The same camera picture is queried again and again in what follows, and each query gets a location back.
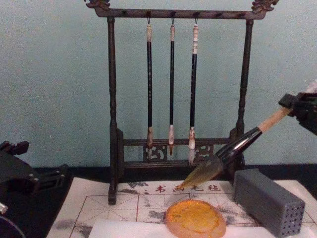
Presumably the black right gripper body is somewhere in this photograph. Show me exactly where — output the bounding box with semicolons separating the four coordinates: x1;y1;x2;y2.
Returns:
292;92;317;136

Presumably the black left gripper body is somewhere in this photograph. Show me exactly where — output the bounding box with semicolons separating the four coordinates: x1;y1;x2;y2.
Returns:
0;150;41;199

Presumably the large calligraphy brush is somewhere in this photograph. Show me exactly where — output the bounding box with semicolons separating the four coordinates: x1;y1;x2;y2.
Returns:
178;108;292;190

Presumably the black table cloth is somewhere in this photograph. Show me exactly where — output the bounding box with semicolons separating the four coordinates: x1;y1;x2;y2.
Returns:
0;163;317;238

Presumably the white felt mat with grid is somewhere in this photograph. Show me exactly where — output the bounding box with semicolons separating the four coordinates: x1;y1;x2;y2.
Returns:
47;176;317;238

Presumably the white paper sheet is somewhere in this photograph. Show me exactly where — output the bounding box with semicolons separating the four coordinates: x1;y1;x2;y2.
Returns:
90;219;317;238

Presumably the hanging brush with white tuft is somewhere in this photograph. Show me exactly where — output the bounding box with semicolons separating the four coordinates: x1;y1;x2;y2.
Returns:
188;16;200;166

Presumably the grey block with holes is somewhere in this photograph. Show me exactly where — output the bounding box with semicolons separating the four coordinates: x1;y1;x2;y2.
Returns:
233;168;306;238

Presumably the dark wooden brush rack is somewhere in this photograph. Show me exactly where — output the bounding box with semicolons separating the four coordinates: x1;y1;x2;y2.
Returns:
84;0;279;206

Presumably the thin hanging brush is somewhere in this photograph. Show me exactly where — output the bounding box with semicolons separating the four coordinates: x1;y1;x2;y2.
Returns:
168;16;177;156

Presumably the hanging brush with short tuft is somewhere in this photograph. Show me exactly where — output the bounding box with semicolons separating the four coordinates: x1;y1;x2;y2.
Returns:
145;16;155;149

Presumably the round orange dish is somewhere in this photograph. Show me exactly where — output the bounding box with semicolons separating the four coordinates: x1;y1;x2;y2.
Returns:
165;200;227;238

